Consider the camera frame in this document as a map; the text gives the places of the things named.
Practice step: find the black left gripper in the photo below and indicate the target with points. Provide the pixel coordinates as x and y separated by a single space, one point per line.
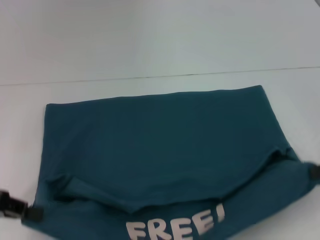
12 205

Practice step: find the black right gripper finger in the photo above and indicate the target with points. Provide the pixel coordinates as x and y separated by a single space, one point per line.
315 172

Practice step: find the blue-green shirt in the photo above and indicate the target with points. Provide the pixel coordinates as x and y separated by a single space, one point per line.
162 150

